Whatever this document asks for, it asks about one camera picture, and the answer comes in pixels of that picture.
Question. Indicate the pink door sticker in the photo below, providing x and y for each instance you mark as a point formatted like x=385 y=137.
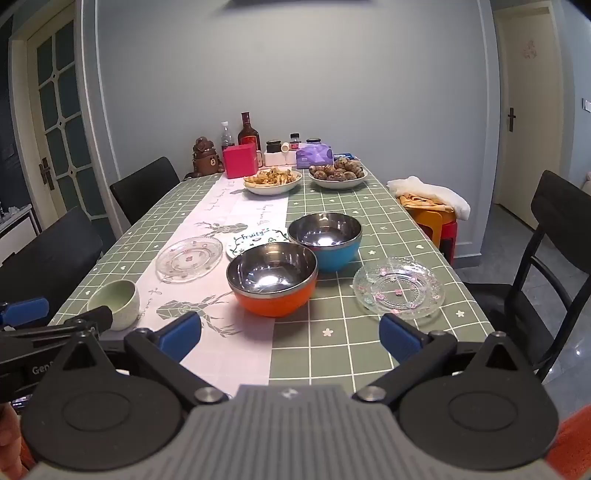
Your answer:
x=531 y=48

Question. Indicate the red plastic stool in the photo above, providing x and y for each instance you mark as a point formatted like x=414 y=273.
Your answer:
x=450 y=240

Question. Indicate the green checked tablecloth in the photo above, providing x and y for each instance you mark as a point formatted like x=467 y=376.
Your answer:
x=392 y=221

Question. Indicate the cream door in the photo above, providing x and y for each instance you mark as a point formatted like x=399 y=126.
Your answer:
x=531 y=138

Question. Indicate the pale green cup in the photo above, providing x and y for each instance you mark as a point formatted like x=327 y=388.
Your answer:
x=122 y=309

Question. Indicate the small red-label jar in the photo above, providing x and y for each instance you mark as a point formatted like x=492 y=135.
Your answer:
x=295 y=141

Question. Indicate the orange plastic stool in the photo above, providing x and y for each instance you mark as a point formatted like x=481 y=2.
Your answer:
x=427 y=221

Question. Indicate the low dark-lid jar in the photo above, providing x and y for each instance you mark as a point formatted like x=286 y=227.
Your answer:
x=313 y=141

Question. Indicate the dark liquor bottle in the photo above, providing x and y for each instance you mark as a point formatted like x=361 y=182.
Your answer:
x=248 y=134

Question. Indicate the black slat-back chair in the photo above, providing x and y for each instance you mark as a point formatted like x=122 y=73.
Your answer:
x=558 y=198

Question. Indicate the tan folded cloth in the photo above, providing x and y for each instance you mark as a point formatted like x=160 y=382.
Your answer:
x=422 y=202

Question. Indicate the brown bear water bottle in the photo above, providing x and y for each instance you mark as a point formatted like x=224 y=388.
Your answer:
x=207 y=159

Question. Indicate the glass-pane door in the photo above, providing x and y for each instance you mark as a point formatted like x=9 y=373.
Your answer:
x=60 y=92

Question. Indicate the blue packet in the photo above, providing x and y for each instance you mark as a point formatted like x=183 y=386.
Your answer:
x=344 y=156

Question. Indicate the fried cauliflower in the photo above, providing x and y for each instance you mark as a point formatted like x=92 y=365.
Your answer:
x=272 y=176

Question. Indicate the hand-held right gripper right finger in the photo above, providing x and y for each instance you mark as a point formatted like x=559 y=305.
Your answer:
x=399 y=337

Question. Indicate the white plate with cauliflower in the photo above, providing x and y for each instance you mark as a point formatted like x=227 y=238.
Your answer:
x=272 y=188

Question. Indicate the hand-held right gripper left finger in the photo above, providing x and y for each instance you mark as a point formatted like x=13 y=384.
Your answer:
x=178 y=334

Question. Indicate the purple tissue pack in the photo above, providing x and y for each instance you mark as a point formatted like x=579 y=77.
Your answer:
x=314 y=157

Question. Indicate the dark glass jar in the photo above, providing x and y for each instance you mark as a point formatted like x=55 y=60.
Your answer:
x=274 y=146

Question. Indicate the pile of taro roots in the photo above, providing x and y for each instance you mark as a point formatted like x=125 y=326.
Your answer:
x=337 y=170

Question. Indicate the person's orange clothing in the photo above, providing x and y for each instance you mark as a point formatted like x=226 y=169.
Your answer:
x=577 y=452

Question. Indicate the pink box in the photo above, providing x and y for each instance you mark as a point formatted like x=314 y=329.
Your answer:
x=239 y=161

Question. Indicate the white cabinet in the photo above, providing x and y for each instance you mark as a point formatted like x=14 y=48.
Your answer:
x=16 y=230

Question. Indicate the blue steel-lined bowl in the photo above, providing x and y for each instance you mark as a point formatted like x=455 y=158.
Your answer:
x=337 y=259

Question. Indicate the white bowl with taro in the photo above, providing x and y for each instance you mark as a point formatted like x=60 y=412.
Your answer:
x=337 y=183

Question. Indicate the orange steel-lined bowl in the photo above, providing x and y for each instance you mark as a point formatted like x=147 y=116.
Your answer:
x=272 y=300

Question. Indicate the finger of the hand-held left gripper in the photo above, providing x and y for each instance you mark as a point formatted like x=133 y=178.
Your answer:
x=99 y=318
x=25 y=312

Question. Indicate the white storage box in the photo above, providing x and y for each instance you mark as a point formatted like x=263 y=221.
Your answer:
x=279 y=158

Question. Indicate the white fruit-painted plate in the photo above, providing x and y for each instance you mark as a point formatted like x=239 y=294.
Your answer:
x=249 y=237

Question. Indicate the clear glass flower plate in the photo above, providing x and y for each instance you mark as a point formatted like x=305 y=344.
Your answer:
x=189 y=261
x=399 y=290

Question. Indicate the person's left hand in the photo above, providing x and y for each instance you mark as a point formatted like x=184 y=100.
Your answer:
x=9 y=438

